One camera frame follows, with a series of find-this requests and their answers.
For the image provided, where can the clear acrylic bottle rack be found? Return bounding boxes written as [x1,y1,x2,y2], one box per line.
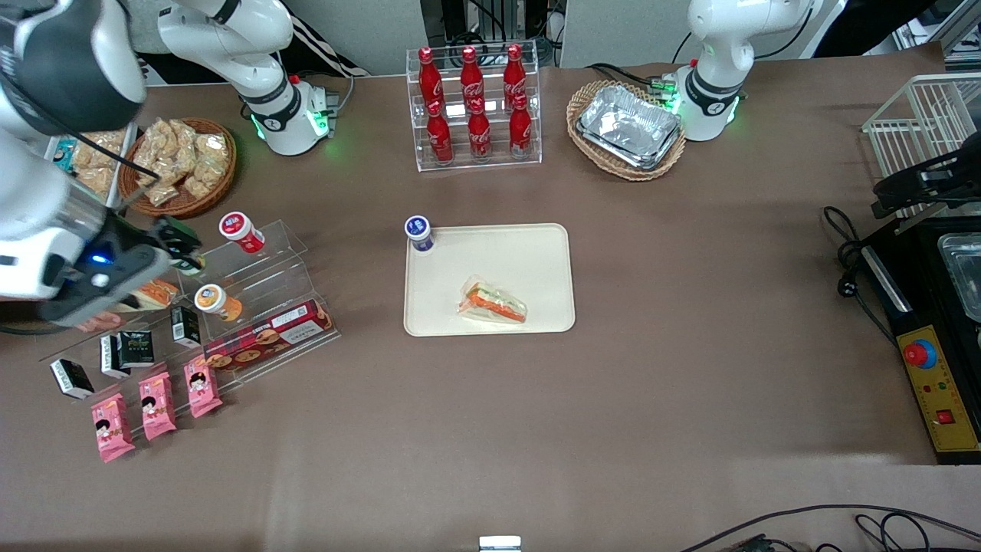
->
[405,42,543,173]

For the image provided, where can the thin black cable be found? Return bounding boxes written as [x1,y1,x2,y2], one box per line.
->
[678,504,981,552]

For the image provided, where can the red Coca-Cola bottle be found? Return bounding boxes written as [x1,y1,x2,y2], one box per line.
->
[418,47,445,106]
[426,100,454,165]
[460,46,485,104]
[468,98,493,162]
[504,44,528,100]
[509,94,533,159]

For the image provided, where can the clear pack of crackers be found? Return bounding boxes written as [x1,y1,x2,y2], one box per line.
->
[77,130,128,166]
[73,165,116,205]

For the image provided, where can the black white-striped trousers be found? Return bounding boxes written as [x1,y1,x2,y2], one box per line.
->
[280,8,370,77]

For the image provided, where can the red-lid white bottle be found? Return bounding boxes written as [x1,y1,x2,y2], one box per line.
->
[218,212,266,255]

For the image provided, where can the shiny metal pan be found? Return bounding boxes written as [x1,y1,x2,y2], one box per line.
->
[937,232,981,323]

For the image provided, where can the light tan wicker basket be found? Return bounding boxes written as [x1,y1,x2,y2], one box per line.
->
[566,80,687,182]

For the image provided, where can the orange-lid white bottle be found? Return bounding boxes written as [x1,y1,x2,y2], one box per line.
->
[193,284,244,323]

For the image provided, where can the black power cable with plug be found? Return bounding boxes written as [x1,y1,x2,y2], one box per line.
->
[823,205,899,346]

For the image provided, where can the white rectangular snack tray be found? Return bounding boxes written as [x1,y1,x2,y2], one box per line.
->
[44,123,139,209]

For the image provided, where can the cream plastic serving tray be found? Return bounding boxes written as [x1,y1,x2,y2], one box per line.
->
[403,223,577,338]

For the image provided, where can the black arm base cables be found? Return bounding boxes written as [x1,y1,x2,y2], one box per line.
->
[586,63,664,87]

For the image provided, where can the dark brown wicker basket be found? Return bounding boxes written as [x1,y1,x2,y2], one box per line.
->
[118,117,238,220]

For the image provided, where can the clear acrylic tiered shelf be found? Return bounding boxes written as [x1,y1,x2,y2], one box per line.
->
[38,220,343,442]

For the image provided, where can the blue-lid white bottle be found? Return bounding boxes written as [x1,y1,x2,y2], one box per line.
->
[404,215,436,255]

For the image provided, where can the brown table cover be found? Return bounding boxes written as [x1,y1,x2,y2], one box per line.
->
[0,42,981,552]

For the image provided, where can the pink snack packet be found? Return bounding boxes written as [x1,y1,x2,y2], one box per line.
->
[184,355,223,419]
[92,393,136,463]
[139,373,177,441]

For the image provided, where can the clear bag of snacks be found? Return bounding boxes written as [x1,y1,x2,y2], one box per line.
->
[166,119,202,173]
[195,132,231,165]
[139,175,182,208]
[136,123,174,177]
[182,157,228,200]

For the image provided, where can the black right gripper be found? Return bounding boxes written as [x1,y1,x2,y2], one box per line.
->
[96,211,202,266]

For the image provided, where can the white wire basket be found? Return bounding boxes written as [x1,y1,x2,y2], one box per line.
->
[861,73,981,219]

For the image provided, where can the red plaid cookie box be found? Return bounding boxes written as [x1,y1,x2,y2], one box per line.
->
[202,300,336,373]

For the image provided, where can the plastic-wrapped triangle sandwich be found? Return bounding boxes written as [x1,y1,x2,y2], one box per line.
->
[458,274,530,325]
[115,278,182,313]

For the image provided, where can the stacked aluminium foil trays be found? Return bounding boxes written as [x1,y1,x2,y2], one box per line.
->
[576,84,684,171]

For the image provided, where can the black machine with yellow panel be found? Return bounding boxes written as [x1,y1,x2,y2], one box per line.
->
[860,217,981,466]

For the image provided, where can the small black drink carton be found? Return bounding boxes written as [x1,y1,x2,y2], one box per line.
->
[50,362,95,401]
[169,305,202,344]
[116,330,156,369]
[100,335,131,380]

